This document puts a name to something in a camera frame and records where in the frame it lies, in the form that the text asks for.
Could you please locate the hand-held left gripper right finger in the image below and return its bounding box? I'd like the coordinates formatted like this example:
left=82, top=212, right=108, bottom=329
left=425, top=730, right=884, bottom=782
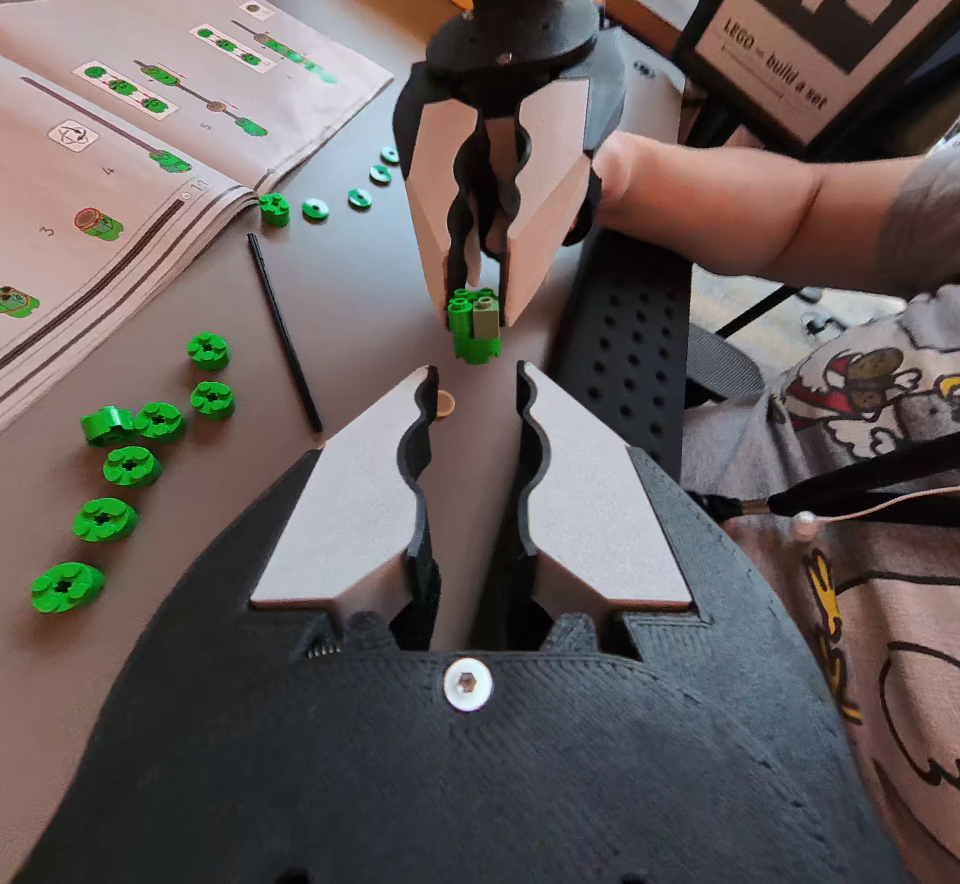
left=513, top=359, right=695, bottom=645

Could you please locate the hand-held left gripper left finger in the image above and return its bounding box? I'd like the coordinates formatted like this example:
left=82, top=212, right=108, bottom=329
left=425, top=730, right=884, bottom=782
left=249, top=365, right=444, bottom=651

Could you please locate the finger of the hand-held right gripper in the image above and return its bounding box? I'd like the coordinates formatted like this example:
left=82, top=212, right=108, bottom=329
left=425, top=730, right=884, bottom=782
left=405, top=98, right=489, bottom=328
left=487, top=78, right=595, bottom=329

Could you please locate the green and olive brick assembly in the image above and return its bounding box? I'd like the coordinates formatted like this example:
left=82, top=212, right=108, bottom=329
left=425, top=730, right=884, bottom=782
left=447, top=288, right=502, bottom=366

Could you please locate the person's right forearm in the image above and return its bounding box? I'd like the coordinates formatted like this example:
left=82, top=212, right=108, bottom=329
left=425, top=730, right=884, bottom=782
left=675, top=140, right=927, bottom=300

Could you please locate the grey desk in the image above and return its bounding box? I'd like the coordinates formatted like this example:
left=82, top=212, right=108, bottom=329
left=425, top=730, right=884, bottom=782
left=0, top=0, right=687, bottom=884

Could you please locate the person's right hand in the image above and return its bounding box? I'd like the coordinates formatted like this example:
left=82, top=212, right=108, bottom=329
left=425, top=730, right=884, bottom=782
left=591, top=132, right=680, bottom=234

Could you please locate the black perforated plastic panel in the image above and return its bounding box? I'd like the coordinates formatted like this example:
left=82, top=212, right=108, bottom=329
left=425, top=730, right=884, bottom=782
left=551, top=224, right=693, bottom=484

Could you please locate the thin black rod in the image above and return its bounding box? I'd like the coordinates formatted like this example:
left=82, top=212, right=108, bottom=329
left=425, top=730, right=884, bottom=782
left=247, top=233, right=324, bottom=434

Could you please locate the cluster of green bricks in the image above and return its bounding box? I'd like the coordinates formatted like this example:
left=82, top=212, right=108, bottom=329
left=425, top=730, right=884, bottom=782
left=30, top=331, right=237, bottom=615

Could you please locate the brick building instruction booklet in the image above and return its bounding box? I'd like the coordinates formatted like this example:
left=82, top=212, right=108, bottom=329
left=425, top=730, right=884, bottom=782
left=0, top=0, right=395, bottom=435

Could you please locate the grey cartoon print shirt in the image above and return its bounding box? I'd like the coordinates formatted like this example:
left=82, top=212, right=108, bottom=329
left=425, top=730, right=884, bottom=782
left=681, top=145, right=960, bottom=884

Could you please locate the pink cord with pearl bead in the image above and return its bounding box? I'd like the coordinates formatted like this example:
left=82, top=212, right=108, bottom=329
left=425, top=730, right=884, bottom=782
left=791, top=483, right=960, bottom=543

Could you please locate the black lanyard strap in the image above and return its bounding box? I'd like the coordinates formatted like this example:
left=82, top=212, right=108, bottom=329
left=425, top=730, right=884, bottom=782
left=701, top=434, right=960, bottom=525

